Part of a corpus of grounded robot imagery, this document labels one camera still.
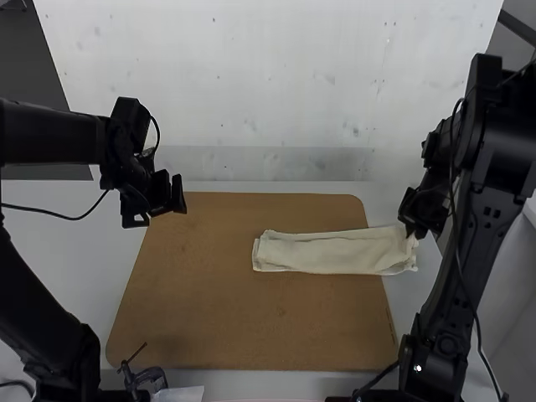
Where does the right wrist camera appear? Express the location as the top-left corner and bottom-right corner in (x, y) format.
(420, 130), (441, 169)

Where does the pale towel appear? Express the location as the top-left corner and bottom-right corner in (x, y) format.
(250, 224), (421, 278)

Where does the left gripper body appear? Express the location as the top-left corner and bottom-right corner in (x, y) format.
(99, 153), (173, 229)

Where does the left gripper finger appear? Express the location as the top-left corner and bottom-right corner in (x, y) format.
(171, 173), (188, 215)
(148, 168), (174, 218)

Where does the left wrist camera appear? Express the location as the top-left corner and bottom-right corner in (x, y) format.
(110, 96), (152, 147)

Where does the black cable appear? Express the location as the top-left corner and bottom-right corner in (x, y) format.
(0, 188), (111, 222)
(147, 112), (162, 157)
(350, 360), (401, 398)

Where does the cork mat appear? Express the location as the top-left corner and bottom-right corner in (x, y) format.
(105, 191), (399, 374)

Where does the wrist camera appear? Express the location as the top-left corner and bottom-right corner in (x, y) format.
(420, 130), (441, 169)
(110, 96), (152, 147)

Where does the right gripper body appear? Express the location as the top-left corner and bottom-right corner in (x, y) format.
(397, 170), (451, 241)

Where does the black clamp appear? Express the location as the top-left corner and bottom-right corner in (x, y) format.
(119, 342), (169, 402)

